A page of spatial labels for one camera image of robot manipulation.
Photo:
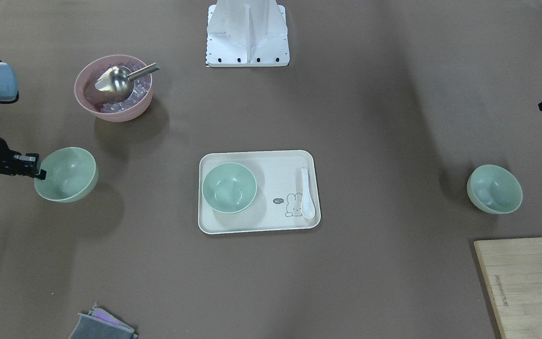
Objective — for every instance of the green bowl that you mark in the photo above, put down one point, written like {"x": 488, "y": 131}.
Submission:
{"x": 494, "y": 190}
{"x": 229, "y": 188}
{"x": 71, "y": 174}

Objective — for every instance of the white ceramic spoon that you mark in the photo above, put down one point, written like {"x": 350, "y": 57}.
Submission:
{"x": 307, "y": 205}

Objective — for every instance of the wooden cutting board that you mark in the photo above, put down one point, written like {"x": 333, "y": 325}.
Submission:
{"x": 512, "y": 273}

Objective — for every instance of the ice cubes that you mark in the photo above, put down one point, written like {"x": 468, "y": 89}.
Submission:
{"x": 118, "y": 103}

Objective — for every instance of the cream rabbit tray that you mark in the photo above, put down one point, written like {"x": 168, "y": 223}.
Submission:
{"x": 277, "y": 205}

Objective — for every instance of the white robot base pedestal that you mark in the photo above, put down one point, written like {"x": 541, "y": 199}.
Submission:
{"x": 247, "y": 33}

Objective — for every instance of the green bowl on tray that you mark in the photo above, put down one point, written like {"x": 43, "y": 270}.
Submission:
{"x": 229, "y": 188}

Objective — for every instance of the grey folded cloth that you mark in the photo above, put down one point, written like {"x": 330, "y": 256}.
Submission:
{"x": 99, "y": 323}

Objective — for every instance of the metal ice scoop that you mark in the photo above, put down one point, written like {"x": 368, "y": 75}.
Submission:
{"x": 119, "y": 80}

